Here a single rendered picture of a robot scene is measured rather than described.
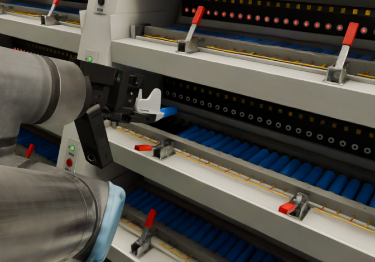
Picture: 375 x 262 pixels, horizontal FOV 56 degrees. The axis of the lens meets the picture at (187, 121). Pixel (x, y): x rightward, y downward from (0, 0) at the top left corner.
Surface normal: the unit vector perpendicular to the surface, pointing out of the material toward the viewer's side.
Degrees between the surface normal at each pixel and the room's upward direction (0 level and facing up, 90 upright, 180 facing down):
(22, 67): 51
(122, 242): 18
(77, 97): 87
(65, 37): 108
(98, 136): 91
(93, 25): 90
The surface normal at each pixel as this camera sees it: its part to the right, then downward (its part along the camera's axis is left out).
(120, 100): 0.80, 0.26
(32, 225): 1.00, -0.10
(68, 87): 0.84, -0.02
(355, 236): 0.04, -0.92
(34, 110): 0.64, 0.61
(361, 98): -0.60, 0.29
